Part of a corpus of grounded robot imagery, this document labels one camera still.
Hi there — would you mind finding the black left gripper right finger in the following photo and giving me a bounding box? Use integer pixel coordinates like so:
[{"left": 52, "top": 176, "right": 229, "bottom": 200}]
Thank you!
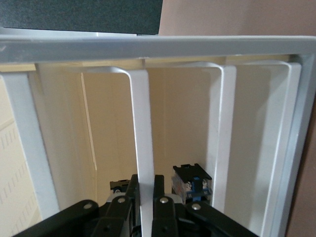
[{"left": 151, "top": 174, "right": 260, "bottom": 237}]

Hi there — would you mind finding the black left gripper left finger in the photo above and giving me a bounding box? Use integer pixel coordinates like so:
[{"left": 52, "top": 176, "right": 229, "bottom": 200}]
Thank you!
[{"left": 14, "top": 174, "right": 141, "bottom": 237}]

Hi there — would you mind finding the red mushroom push button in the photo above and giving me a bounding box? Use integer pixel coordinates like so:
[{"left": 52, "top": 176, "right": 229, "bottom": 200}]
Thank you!
[{"left": 171, "top": 162, "right": 213, "bottom": 204}]

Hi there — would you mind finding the white plastic divider rack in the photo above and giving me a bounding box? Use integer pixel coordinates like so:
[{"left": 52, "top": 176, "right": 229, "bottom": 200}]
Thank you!
[{"left": 0, "top": 34, "right": 316, "bottom": 237}]

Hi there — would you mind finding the dark speckled panel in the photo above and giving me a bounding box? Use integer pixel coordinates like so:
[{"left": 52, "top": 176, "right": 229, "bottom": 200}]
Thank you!
[{"left": 0, "top": 0, "right": 164, "bottom": 36}]

